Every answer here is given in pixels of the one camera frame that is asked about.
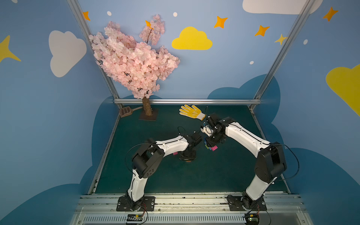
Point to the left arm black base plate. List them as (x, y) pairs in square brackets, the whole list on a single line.
[(125, 204)]

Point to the brown plastic slotted scoop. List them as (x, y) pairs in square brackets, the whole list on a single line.
[(127, 111)]

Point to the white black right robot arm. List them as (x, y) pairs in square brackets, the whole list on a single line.
[(270, 157)]

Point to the small pink lego brick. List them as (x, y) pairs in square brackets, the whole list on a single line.
[(214, 148)]

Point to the horizontal aluminium back rail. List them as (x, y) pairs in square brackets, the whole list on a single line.
[(205, 101)]

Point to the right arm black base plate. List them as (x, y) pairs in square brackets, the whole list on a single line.
[(245, 203)]

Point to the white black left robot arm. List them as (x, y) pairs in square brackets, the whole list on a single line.
[(149, 156)]

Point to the front aluminium rail frame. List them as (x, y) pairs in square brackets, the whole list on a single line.
[(192, 209)]

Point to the controller board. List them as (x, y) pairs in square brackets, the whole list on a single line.
[(252, 219), (134, 218)]

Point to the left controller board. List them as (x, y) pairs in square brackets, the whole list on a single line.
[(134, 218)]

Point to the right aluminium corner post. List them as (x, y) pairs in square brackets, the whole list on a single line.
[(293, 33)]

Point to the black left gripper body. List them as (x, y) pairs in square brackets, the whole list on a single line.
[(188, 154)]

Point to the right controller board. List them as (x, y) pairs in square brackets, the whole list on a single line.
[(252, 219)]

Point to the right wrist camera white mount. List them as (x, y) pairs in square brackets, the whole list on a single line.
[(206, 130)]

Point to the brown tree trunk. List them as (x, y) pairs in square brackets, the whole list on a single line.
[(147, 106)]

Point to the pink blossom tree crown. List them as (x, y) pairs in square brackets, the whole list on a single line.
[(135, 65)]

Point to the yellow white work glove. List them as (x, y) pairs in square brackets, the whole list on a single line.
[(192, 112)]

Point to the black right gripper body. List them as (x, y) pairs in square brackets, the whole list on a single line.
[(212, 141)]

